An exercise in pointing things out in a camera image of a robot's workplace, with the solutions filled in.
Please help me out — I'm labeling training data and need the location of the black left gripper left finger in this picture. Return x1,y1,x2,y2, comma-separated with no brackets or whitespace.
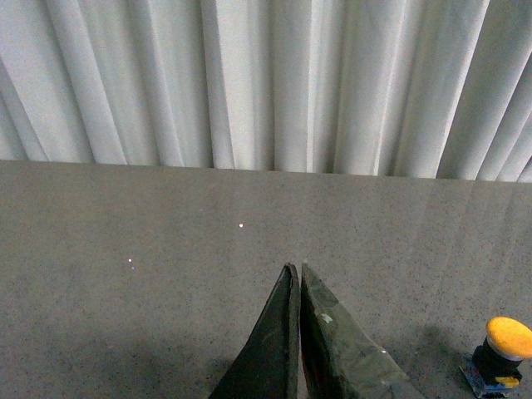
209,264,300,399

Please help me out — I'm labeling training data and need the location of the white pleated curtain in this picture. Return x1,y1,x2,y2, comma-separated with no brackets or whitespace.
1,1,531,183

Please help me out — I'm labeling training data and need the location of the yellow push button switch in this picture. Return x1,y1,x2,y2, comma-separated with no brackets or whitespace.
460,316,531,398

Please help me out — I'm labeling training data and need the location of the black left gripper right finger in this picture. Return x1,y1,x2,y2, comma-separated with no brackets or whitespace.
300,264,424,398

